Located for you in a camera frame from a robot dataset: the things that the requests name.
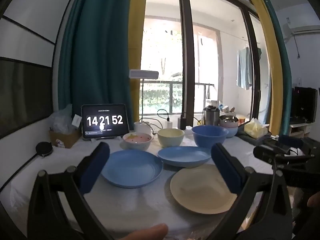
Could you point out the white desk lamp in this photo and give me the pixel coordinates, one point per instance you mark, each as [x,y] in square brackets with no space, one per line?
[143,74]

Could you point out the black tablet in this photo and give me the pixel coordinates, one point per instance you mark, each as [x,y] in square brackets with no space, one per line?
[105,120]

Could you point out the grey towel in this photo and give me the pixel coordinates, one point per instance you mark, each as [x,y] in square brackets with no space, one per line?
[246,140]

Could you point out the cream bowl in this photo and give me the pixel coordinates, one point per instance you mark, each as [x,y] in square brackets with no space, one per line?
[170,140]

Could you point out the black charger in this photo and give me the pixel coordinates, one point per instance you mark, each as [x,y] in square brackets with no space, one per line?
[182,122]

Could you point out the person's right hand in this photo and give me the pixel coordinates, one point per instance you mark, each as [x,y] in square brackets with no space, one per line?
[314,199]

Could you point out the white charger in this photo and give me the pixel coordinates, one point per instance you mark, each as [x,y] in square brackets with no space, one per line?
[168,125]

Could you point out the white air conditioner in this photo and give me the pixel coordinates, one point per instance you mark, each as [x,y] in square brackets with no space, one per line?
[305,28]

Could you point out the dark window frame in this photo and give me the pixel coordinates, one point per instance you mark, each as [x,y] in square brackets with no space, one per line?
[186,55]

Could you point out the yellow tissue pack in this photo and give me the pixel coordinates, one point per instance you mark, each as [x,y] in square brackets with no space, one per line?
[255,130]

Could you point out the cream plate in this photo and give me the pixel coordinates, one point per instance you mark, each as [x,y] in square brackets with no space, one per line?
[200,190]

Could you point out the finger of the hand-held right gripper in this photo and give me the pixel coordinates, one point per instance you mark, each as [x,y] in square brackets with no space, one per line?
[265,153]
[291,142]

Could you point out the teal curtain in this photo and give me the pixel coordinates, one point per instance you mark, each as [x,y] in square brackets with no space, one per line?
[285,92]
[95,55]

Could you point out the white cabinet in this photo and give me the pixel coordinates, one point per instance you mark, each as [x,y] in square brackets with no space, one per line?
[298,130]

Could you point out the clear plastic bag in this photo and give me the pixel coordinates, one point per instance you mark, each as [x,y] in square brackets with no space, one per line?
[60,120]

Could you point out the yellow curtain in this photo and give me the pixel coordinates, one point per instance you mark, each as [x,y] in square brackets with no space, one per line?
[268,55]
[136,30]

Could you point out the light blue plate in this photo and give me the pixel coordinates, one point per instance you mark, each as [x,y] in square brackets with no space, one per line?
[132,167]

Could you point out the pale blue bowl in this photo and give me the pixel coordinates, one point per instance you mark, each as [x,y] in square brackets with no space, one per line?
[232,132]

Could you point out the person's left hand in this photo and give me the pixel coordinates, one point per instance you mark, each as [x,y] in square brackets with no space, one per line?
[147,232]

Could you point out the white textured tablecloth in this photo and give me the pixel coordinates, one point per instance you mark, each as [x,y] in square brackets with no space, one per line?
[155,205]

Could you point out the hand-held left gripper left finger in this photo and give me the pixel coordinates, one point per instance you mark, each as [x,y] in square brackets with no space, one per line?
[93,167]

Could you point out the black round device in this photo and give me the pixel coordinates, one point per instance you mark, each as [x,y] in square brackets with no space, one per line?
[43,148]

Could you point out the pink steel bowl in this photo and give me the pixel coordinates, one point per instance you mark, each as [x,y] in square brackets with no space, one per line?
[228,123]

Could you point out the cardboard box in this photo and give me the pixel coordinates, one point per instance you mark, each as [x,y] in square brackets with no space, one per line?
[65,138]

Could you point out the black monitor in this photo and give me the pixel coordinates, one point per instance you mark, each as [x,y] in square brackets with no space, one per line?
[303,105]

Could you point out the dark blue bowl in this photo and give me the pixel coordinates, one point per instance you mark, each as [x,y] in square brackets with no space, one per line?
[207,137]

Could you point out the pink speckled bowl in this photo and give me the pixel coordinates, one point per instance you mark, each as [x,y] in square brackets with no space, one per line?
[136,143]

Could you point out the hanging blue clothes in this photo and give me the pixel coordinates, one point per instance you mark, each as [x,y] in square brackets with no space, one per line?
[243,67]

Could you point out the stainless steel tumbler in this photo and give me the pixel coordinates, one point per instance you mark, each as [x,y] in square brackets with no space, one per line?
[211,117]

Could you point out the white paper card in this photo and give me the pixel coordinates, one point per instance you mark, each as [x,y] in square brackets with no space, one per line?
[77,121]

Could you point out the balcony railing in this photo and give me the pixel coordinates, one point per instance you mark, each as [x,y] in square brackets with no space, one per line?
[172,97]

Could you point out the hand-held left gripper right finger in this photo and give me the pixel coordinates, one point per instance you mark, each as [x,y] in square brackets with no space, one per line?
[226,167]

